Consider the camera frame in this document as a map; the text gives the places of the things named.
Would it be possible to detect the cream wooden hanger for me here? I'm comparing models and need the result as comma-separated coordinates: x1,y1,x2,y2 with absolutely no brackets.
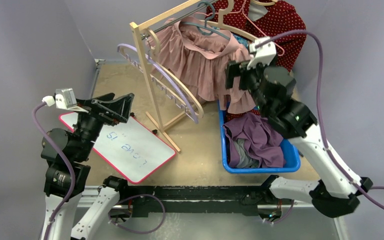
213,0,283,41
117,27,205,121

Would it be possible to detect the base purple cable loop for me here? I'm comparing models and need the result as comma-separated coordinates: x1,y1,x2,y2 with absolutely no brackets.
107,194,166,235

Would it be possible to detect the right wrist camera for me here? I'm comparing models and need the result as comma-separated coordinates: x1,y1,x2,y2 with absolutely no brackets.
246,36,277,70

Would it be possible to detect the cream wooden hanger rear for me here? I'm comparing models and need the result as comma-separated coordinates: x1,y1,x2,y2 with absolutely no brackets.
213,0,283,41

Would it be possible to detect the red polka dot dress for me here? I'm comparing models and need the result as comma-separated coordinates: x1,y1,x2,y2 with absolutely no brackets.
223,0,307,71

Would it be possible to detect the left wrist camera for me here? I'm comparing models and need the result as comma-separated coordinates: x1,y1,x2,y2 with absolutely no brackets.
42,88,89,113

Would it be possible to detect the red polka dot skirt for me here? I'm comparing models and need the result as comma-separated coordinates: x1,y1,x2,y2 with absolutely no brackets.
225,109,260,122

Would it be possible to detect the teal hanger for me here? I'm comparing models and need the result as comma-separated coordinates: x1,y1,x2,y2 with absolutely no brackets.
181,0,231,40

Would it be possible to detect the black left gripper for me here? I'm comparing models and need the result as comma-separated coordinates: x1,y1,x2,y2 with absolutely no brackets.
73,91,134,160

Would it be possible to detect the cream wooden hanger front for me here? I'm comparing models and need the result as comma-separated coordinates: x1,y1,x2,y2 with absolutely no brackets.
117,27,205,121

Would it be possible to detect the purple pleated skirt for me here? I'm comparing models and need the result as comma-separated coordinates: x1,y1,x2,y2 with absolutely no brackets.
223,112,286,169

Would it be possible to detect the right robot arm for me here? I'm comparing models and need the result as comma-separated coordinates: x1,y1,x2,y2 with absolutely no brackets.
225,61,373,218

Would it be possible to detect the blue plastic bin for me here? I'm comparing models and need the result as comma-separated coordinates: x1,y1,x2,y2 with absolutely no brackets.
217,101,301,175

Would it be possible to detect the blue floral garment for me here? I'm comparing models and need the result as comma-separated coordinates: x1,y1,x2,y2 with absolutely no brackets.
233,33,249,48

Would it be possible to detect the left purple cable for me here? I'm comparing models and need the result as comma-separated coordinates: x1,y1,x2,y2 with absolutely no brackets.
31,101,77,240

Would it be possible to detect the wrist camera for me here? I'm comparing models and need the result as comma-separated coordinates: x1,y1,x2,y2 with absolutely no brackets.
42,88,89,113
246,36,277,70

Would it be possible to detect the pink pleated skirt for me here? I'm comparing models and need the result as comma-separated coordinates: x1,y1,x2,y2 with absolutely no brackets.
155,16,256,114

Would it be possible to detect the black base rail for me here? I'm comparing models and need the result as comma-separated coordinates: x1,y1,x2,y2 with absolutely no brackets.
102,175,296,220

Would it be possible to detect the metal rack rod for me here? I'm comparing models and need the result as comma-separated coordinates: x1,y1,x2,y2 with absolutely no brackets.
153,0,217,33

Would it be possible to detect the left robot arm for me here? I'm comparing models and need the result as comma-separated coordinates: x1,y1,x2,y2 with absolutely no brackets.
40,89,134,240

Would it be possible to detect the wooden clothes rack frame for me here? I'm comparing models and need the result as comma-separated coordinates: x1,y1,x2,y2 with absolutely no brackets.
129,0,205,153

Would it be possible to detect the pink wire hanger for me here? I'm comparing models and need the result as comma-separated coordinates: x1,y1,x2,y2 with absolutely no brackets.
231,0,285,56

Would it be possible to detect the red-edged whiteboard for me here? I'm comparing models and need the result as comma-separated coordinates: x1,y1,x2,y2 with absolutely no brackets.
58,111,177,185

